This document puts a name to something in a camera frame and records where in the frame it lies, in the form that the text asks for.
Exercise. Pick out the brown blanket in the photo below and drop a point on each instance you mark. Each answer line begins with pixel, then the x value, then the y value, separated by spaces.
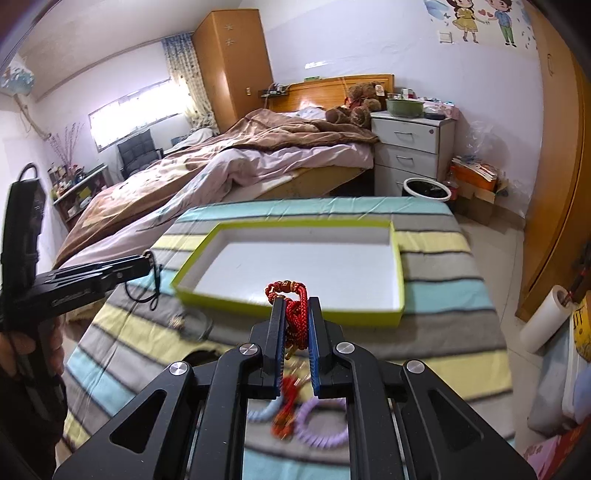
pixel 286 129

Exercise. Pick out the tall wooden wardrobe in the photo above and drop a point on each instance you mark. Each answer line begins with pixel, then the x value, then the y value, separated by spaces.
pixel 234 63

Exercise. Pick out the black smart band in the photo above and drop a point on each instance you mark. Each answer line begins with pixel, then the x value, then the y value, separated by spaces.
pixel 194 326

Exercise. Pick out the striped table cloth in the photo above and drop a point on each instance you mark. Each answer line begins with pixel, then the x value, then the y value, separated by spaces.
pixel 143 403

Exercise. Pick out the green-edged white tray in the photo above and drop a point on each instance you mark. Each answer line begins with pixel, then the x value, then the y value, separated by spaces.
pixel 353 267

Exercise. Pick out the white drawer nightstand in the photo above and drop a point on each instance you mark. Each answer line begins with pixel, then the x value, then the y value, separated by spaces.
pixel 408 148

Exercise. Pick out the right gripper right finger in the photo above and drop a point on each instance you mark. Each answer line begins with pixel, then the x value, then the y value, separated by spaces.
pixel 330 375

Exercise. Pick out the black office chair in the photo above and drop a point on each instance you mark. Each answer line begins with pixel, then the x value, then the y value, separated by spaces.
pixel 138 153

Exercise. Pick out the floral curtain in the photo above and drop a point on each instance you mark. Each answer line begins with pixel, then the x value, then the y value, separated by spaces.
pixel 184 70

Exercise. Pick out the cardboard box with books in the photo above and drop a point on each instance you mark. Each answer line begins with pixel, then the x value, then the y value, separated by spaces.
pixel 479 187

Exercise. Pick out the green bowl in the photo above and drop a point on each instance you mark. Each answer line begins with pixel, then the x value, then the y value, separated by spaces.
pixel 409 108

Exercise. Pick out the cartoon couple wall sticker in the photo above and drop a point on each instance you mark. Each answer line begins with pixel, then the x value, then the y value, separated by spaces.
pixel 493 23

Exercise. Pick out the left hand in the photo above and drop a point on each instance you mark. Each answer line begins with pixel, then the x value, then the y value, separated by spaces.
pixel 14 345

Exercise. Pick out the wall air conditioner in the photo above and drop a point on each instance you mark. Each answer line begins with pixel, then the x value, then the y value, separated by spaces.
pixel 17 78

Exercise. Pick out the white trash bin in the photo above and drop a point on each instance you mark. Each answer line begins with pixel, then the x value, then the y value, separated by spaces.
pixel 426 188

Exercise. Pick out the brown teddy bear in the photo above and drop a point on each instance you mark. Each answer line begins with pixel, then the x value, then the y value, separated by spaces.
pixel 361 101

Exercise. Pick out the cluttered side shelf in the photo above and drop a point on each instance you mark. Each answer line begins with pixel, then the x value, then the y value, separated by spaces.
pixel 71 202

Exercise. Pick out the wooden wardrobe right side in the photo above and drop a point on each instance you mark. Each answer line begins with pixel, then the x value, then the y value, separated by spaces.
pixel 556 233

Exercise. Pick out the paper towel roll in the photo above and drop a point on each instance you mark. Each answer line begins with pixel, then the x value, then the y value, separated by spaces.
pixel 555 309

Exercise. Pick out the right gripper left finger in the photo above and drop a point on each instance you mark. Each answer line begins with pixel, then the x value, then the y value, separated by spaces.
pixel 270 336

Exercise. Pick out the wooden headboard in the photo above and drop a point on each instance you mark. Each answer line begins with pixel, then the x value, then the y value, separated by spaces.
pixel 325 93

